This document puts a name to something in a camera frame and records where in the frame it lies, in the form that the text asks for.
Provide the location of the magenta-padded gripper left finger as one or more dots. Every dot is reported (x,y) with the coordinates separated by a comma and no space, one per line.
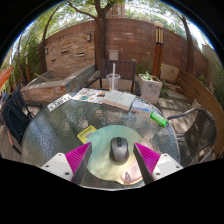
(77,156)

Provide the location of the black metal chair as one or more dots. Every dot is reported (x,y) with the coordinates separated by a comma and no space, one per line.
(15,116)

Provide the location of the white printed strip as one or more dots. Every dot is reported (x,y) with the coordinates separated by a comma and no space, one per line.
(59,102)

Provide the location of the dark grey computer mouse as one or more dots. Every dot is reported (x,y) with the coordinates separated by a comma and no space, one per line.
(119,150)

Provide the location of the curved wooden bench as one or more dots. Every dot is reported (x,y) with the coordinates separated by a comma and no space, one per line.
(206,100)

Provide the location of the grey wall box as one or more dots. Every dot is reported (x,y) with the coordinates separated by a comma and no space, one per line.
(113,55)

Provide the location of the beige stone block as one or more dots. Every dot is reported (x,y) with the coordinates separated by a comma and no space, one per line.
(170,74)

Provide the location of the large forked tree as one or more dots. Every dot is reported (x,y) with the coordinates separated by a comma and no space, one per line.
(100,40)

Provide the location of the yellow card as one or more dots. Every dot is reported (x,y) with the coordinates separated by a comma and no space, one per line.
(85,134)

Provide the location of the colourful printed magazine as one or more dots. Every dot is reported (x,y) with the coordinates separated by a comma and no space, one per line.
(88,95)

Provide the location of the pastel rainbow mouse pad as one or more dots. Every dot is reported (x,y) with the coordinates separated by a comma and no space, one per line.
(103,163)

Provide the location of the dark wicker armchair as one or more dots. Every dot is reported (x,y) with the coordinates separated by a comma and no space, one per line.
(200,133)

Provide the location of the open white book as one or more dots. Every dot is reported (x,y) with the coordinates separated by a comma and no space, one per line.
(120,99)

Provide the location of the concrete planter with plant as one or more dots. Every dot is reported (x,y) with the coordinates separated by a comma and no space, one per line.
(150,89)

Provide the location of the green plastic box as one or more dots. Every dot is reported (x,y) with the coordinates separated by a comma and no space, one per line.
(158,119)

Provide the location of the dark wooden slatted chair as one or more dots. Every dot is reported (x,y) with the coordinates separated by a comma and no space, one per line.
(126,70)

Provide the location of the tall slender tree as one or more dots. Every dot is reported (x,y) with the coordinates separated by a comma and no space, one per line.
(190,50)

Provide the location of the stone water trough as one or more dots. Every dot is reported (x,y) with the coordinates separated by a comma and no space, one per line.
(46,91)

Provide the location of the blue and white booklet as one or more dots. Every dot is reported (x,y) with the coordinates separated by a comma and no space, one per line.
(141,106)

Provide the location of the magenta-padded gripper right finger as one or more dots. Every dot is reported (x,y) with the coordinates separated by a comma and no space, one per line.
(150,158)

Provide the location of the wooden lantern lamp post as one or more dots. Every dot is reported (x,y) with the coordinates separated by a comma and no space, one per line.
(157,56)

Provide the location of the wall lantern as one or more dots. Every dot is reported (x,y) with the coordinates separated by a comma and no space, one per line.
(89,37)
(46,51)

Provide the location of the thin leaning tree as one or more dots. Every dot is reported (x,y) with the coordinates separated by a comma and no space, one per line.
(43,56)

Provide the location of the clear plastic cup with straw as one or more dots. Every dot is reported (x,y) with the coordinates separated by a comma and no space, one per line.
(113,81)

